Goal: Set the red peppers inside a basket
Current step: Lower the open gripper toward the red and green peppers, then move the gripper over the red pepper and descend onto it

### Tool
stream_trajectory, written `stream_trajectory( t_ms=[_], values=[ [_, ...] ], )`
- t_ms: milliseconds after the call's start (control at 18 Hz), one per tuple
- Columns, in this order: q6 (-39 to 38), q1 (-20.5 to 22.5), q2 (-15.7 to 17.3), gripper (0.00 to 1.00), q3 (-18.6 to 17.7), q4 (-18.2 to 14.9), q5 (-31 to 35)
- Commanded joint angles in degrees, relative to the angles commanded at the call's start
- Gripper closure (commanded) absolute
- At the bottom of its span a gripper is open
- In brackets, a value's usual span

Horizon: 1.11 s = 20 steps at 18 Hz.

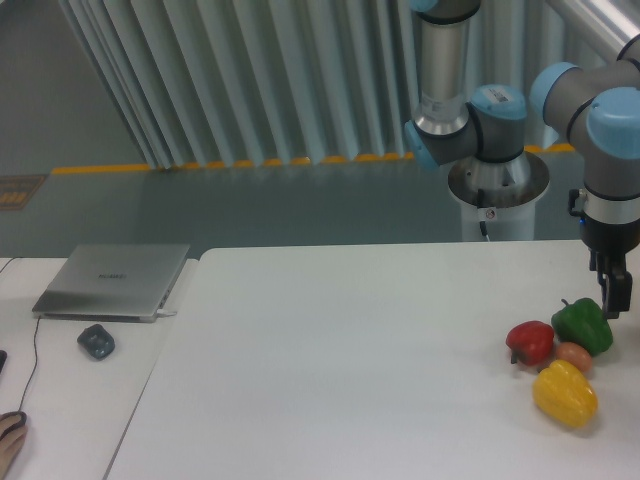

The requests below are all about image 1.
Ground orange egg-shaped fruit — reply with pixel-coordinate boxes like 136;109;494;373
555;342;593;373

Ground yellow bell pepper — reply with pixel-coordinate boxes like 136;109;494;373
532;360;599;428

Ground green bell pepper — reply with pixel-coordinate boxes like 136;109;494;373
551;298;613;357

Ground black mouse cable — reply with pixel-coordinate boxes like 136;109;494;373
0;256;42;413

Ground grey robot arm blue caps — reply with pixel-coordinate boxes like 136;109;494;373
404;1;639;318

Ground white usb dongle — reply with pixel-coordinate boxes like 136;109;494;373
156;309;177;318

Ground dark grey small dish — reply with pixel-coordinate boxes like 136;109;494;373
77;324;116;361

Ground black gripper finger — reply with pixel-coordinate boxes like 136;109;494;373
599;269;631;319

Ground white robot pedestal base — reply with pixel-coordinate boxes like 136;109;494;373
448;151;550;242

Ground white pleated curtain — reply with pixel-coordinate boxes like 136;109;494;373
57;0;616;171

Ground black cable at pedestal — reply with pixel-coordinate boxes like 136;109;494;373
475;187;492;243

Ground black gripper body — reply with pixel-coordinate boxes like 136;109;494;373
580;214;639;273

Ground red bell pepper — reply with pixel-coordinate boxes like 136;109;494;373
505;321;555;366

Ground black computer mouse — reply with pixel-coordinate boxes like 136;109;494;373
10;411;27;431

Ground person's hand on mouse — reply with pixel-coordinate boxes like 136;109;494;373
1;412;28;479

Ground silver closed laptop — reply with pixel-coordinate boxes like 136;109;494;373
32;244;189;322

